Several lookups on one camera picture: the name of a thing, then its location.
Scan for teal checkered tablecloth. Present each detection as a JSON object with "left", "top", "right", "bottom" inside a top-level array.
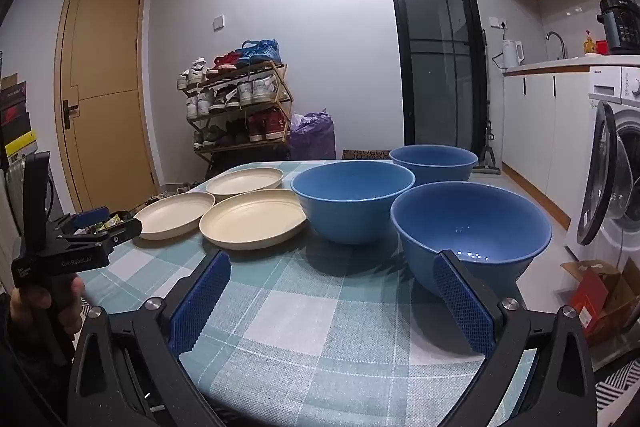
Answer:
[{"left": 75, "top": 159, "right": 538, "bottom": 413}]

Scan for blue bowl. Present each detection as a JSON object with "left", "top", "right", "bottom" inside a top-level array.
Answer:
[
  {"left": 389, "top": 144, "right": 478, "bottom": 186},
  {"left": 290, "top": 160, "right": 416, "bottom": 245},
  {"left": 390, "top": 182, "right": 552, "bottom": 299}
]

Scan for purple plastic bag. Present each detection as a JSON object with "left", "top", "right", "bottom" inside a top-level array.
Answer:
[{"left": 289, "top": 109, "right": 337, "bottom": 161}]

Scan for wooden shoe rack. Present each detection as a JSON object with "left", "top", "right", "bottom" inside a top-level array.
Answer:
[{"left": 177, "top": 62, "right": 293, "bottom": 162}]

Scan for upright vacuum mop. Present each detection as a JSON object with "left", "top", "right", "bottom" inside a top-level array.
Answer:
[{"left": 472, "top": 29, "right": 503, "bottom": 175}]

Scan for person's left forearm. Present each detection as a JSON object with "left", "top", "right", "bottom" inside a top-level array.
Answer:
[{"left": 0, "top": 302, "right": 76, "bottom": 427}]

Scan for metal faucet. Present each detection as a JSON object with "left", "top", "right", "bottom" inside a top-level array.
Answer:
[{"left": 545, "top": 31, "right": 568, "bottom": 60}]

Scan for wooden door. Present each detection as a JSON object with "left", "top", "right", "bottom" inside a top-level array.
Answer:
[{"left": 56, "top": 0, "right": 161, "bottom": 214}]

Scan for cream plate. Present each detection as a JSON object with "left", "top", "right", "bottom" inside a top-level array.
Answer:
[
  {"left": 134, "top": 192, "right": 216, "bottom": 241},
  {"left": 205, "top": 167, "right": 284, "bottom": 196},
  {"left": 199, "top": 189, "right": 308, "bottom": 251}
]

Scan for shoe rack with shoes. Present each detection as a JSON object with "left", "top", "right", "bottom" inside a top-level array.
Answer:
[{"left": 176, "top": 38, "right": 291, "bottom": 148}]

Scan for black pressure cooker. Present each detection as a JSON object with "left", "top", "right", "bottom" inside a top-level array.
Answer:
[{"left": 597, "top": 0, "right": 640, "bottom": 56}]

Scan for white washing machine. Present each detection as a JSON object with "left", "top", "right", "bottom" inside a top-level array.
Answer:
[{"left": 565, "top": 64, "right": 640, "bottom": 303}]

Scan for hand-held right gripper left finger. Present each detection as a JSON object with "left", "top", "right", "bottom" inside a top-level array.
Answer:
[{"left": 67, "top": 251, "right": 232, "bottom": 427}]

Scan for person's left hand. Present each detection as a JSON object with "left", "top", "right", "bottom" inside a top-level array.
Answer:
[{"left": 7, "top": 276, "right": 87, "bottom": 350}]

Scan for open cardboard box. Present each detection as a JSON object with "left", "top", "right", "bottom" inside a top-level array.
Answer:
[{"left": 560, "top": 257, "right": 640, "bottom": 348}]

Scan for white electric kettle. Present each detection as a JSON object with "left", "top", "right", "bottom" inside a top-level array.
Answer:
[{"left": 501, "top": 39, "right": 526, "bottom": 68}]

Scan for black framed glass door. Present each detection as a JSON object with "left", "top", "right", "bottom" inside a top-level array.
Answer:
[{"left": 382, "top": 0, "right": 488, "bottom": 152}]

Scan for white base cabinets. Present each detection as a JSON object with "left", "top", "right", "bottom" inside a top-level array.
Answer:
[{"left": 501, "top": 56, "right": 623, "bottom": 228}]

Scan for pile of loose shoes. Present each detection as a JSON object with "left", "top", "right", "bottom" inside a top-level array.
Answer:
[{"left": 145, "top": 182, "right": 206, "bottom": 208}]

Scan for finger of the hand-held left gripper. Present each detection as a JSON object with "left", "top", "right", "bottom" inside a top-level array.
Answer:
[
  {"left": 47, "top": 206, "right": 110, "bottom": 238},
  {"left": 55, "top": 218, "right": 143, "bottom": 253}
]

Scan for black and yellow shoe box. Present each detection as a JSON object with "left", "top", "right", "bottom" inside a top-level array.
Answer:
[{"left": 2, "top": 119, "right": 40, "bottom": 164}]

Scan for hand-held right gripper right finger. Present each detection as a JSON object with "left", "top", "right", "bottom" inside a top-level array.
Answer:
[{"left": 432, "top": 249, "right": 598, "bottom": 427}]

